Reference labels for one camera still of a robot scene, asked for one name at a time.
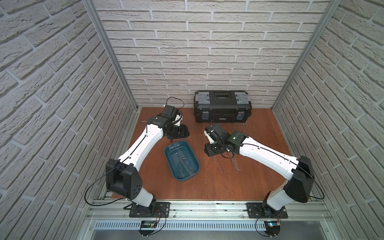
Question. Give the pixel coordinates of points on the clear plain ruler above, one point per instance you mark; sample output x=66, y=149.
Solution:
x=188, y=162

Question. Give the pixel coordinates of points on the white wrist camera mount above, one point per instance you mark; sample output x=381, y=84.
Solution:
x=178, y=119
x=211, y=135

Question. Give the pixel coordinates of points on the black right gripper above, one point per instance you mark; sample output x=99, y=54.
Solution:
x=207, y=151

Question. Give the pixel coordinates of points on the left controller board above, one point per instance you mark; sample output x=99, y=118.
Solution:
x=148, y=227

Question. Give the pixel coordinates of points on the controller board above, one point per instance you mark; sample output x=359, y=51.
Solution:
x=148, y=227
x=272, y=228

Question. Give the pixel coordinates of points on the clear stencil ruler with triangles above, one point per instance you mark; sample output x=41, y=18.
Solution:
x=178, y=168

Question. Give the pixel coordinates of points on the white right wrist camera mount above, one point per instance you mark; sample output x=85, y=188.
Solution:
x=211, y=135

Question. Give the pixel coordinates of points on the aluminium front rail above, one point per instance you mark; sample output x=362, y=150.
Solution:
x=214, y=210

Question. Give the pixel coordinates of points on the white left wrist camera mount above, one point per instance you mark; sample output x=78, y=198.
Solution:
x=178, y=119

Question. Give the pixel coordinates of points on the teal plastic storage box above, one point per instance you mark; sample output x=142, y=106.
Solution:
x=173, y=148

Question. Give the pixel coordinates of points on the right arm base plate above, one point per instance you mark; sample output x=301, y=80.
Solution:
x=260, y=211

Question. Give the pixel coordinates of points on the right controller board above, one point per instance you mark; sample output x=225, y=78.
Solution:
x=272, y=228

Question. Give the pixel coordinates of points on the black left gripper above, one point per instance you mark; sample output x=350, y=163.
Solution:
x=181, y=132

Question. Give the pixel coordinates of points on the black plastic toolbox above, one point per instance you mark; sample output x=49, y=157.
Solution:
x=222, y=106

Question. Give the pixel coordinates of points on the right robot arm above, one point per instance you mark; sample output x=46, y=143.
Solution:
x=298, y=172

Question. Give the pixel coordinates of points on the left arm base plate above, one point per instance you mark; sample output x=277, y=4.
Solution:
x=155, y=210

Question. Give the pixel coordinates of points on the clear stencil ruler with holes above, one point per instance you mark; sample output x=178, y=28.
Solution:
x=236, y=165

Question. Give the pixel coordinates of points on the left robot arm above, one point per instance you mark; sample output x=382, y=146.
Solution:
x=122, y=175

